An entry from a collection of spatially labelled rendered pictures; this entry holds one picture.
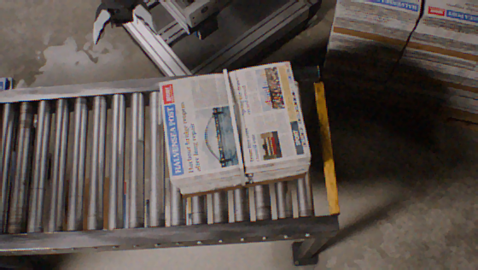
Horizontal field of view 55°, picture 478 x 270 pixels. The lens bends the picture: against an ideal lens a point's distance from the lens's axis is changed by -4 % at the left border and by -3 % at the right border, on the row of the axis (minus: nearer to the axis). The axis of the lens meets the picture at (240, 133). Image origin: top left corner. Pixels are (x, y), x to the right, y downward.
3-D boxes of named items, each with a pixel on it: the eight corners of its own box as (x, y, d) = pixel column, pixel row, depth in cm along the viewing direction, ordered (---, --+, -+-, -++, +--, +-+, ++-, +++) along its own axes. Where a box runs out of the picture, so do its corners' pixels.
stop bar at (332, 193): (323, 84, 156) (323, 81, 154) (340, 215, 141) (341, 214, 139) (313, 85, 156) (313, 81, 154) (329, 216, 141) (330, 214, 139)
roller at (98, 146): (109, 97, 163) (105, 91, 158) (105, 235, 146) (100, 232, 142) (96, 99, 163) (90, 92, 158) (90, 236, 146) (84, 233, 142)
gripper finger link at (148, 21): (166, 38, 121) (141, 17, 123) (165, 25, 116) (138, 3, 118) (157, 45, 120) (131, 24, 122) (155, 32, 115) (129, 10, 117)
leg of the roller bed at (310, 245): (310, 246, 216) (331, 220, 152) (311, 259, 214) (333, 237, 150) (297, 247, 216) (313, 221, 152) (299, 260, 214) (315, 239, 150)
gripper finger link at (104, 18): (99, 54, 118) (117, 26, 121) (95, 41, 112) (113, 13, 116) (88, 49, 118) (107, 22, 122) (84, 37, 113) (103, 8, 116)
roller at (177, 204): (184, 91, 162) (182, 85, 158) (188, 231, 146) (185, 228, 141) (170, 93, 162) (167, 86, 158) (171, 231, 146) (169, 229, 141)
